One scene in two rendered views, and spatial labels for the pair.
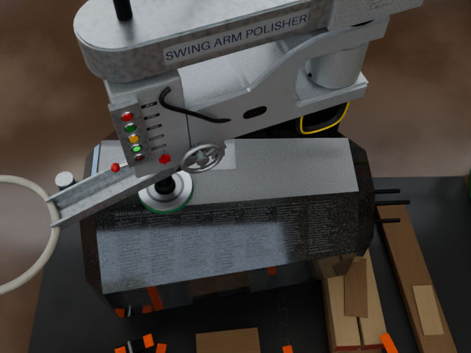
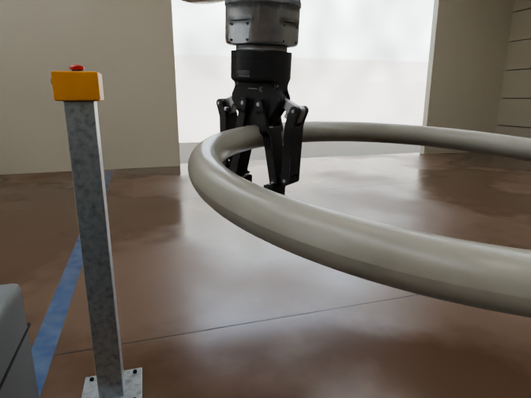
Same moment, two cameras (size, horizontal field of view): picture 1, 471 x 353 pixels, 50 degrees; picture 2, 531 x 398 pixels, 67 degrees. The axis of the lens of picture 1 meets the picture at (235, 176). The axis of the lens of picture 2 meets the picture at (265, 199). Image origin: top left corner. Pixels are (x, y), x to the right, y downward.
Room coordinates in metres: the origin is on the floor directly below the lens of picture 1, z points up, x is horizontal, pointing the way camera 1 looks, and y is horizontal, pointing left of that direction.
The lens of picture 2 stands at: (0.49, 0.55, 1.01)
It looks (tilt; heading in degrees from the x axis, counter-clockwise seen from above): 14 degrees down; 74
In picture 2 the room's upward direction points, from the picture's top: straight up
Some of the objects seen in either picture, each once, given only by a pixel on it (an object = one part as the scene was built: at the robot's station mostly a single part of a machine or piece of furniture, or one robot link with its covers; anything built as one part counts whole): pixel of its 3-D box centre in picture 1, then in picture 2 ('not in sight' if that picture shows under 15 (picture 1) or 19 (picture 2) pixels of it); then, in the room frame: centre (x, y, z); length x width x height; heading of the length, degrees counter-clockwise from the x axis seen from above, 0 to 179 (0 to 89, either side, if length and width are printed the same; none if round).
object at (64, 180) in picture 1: (66, 184); not in sight; (1.47, 0.97, 0.08); 0.10 x 0.10 x 0.13
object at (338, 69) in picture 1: (336, 49); not in sight; (1.24, -0.34, 1.37); 0.19 x 0.19 x 0.20
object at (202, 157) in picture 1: (198, 150); not in sight; (0.93, 0.12, 1.22); 0.15 x 0.10 x 0.15; 111
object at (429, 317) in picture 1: (427, 309); not in sight; (0.74, -0.96, 0.08); 0.25 x 0.10 x 0.01; 3
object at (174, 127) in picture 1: (171, 103); not in sight; (1.03, 0.20, 1.34); 0.36 x 0.22 x 0.45; 111
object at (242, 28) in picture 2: not in sight; (261, 25); (0.63, 1.05, 1.09); 0.09 x 0.09 x 0.06
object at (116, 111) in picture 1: (132, 134); not in sight; (0.87, 0.30, 1.39); 0.08 x 0.03 x 0.28; 111
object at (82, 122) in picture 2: not in sight; (96, 247); (0.30, 1.86, 0.54); 0.20 x 0.20 x 1.09; 1
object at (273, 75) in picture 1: (263, 82); not in sight; (1.13, -0.09, 1.33); 0.74 x 0.23 x 0.49; 111
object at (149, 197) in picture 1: (165, 186); not in sight; (1.00, 0.28, 0.87); 0.21 x 0.21 x 0.01
